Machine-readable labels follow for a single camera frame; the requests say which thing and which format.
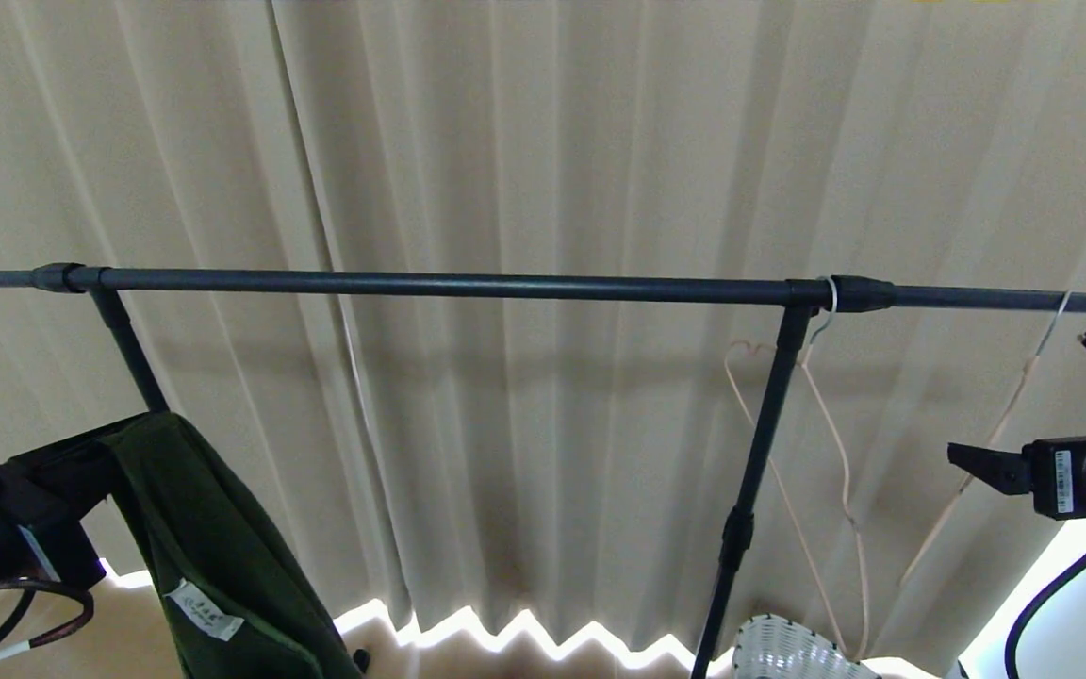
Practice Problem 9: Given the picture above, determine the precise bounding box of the green long-sleeved shirt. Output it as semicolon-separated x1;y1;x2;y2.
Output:
95;412;365;679

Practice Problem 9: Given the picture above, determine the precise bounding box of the black clothes rack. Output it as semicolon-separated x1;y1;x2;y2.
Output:
0;262;1086;679

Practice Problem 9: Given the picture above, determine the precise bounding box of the beige curtain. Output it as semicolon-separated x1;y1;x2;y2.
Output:
0;0;1086;676

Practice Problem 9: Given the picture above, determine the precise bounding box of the white laundry basket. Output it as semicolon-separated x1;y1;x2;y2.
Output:
732;613;883;679

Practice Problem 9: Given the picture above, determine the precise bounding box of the pink clothes hanger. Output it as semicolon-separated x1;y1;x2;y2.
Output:
724;309;873;662
899;290;1073;586

